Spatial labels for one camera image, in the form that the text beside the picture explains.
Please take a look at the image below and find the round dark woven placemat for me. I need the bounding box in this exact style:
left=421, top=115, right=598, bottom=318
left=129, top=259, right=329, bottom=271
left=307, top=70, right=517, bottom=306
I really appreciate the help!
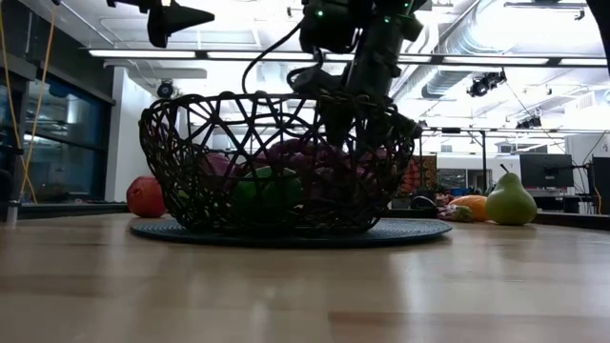
left=130, top=216, right=454, bottom=249

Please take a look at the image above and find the black wire basket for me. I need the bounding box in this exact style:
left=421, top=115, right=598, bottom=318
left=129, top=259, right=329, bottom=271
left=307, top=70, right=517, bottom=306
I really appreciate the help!
left=137, top=91, right=417, bottom=234

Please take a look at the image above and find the yellow green pear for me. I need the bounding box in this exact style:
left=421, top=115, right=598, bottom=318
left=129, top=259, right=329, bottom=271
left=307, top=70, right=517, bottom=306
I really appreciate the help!
left=484, top=164, right=539, bottom=227

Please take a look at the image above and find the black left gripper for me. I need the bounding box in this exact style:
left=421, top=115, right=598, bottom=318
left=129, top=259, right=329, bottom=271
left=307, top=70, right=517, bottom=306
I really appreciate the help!
left=107, top=0, right=216, bottom=49

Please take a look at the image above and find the black dome object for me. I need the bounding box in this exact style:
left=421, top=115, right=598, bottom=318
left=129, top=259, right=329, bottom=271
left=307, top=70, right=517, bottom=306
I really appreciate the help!
left=410, top=194, right=437, bottom=211

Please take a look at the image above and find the orange yellow cable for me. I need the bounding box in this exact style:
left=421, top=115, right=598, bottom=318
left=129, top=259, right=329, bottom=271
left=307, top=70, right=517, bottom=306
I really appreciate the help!
left=0, top=9, right=38, bottom=205
left=18, top=7, right=57, bottom=204

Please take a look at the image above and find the black background rig frame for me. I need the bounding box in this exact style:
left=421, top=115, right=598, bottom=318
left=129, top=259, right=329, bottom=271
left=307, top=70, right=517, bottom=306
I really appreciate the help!
left=417, top=124, right=566, bottom=192

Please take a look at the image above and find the black computer monitor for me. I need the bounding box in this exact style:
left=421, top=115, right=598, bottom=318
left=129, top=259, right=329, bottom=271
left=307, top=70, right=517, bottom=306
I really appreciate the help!
left=518, top=152, right=576, bottom=190
left=590, top=155, right=610, bottom=215

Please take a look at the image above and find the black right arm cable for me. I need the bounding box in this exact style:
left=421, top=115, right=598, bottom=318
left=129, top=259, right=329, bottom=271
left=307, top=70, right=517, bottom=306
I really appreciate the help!
left=241, top=21, right=306, bottom=96

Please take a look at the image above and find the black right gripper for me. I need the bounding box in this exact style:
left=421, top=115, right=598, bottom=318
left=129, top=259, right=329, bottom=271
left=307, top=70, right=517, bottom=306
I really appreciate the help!
left=288, top=64, right=425, bottom=150

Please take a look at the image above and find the purple red vegetable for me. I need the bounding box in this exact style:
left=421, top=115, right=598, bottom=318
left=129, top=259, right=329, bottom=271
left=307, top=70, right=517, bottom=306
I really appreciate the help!
left=436, top=203, right=474, bottom=224

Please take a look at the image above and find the green lime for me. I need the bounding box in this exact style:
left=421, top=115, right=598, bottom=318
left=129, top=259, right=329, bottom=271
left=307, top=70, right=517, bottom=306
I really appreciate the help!
left=232, top=165, right=304, bottom=221

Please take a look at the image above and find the black aluminium rig frame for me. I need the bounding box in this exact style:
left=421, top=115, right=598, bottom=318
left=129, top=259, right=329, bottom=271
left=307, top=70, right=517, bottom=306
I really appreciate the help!
left=16, top=199, right=610, bottom=233

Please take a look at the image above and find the small metal post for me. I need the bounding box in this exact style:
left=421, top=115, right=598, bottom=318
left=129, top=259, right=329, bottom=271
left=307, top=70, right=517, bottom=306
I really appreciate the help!
left=5, top=199, right=20, bottom=228

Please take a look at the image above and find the colourful patterned wall hanging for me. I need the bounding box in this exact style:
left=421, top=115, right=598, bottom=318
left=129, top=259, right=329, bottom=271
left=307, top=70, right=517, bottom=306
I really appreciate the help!
left=402, top=155, right=438, bottom=196

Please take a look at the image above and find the dark glass window wall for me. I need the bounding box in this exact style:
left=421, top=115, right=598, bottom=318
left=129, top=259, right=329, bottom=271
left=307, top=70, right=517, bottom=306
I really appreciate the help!
left=0, top=47, right=115, bottom=204

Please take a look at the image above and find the yellow orange mango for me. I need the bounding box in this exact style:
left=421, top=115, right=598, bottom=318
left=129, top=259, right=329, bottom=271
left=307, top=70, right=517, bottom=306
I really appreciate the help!
left=447, top=193, right=490, bottom=223

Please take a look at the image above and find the pinkish red apple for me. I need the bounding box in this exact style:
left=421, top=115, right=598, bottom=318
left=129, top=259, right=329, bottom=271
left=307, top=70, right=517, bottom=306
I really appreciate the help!
left=126, top=174, right=168, bottom=219

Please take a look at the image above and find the purple grape bunch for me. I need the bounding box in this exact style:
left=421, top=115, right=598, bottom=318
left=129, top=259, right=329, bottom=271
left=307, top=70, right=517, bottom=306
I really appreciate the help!
left=199, top=137, right=382, bottom=201

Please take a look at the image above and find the silver ventilation duct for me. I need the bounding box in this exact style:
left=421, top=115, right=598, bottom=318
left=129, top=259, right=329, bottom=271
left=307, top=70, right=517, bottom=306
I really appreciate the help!
left=418, top=9, right=506, bottom=100

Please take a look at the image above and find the black ceiling light bar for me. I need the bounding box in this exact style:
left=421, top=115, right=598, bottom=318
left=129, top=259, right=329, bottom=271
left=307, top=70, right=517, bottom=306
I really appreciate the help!
left=85, top=46, right=610, bottom=69

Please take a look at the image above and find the black ceiling spotlight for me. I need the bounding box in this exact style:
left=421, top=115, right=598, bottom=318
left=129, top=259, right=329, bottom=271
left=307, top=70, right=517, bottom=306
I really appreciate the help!
left=155, top=79, right=175, bottom=100
left=515, top=113, right=543, bottom=131
left=466, top=70, right=508, bottom=99

